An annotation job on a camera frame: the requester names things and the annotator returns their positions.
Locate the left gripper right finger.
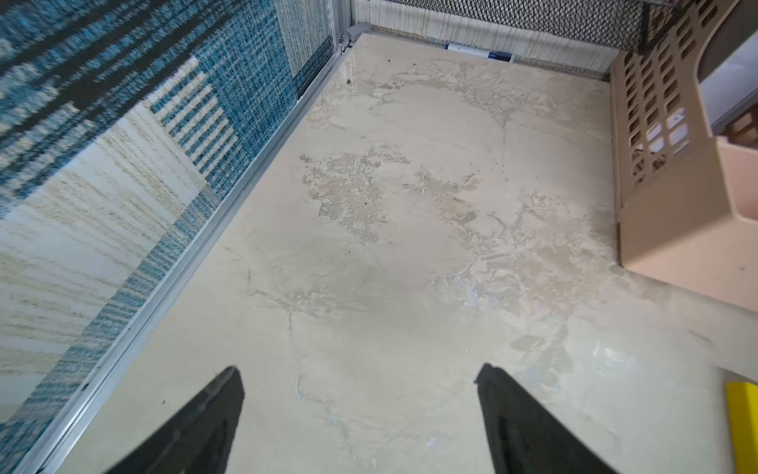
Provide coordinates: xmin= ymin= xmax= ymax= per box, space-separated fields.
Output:
xmin=475 ymin=363 xmax=614 ymax=473

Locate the pink desk file organizer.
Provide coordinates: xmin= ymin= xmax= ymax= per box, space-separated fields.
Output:
xmin=610 ymin=1 xmax=757 ymax=310

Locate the blue white marker pen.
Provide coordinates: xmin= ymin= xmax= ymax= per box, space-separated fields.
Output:
xmin=446 ymin=43 xmax=513 ymax=62

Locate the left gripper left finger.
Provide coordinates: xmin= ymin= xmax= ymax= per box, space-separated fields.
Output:
xmin=108 ymin=365 xmax=245 ymax=473

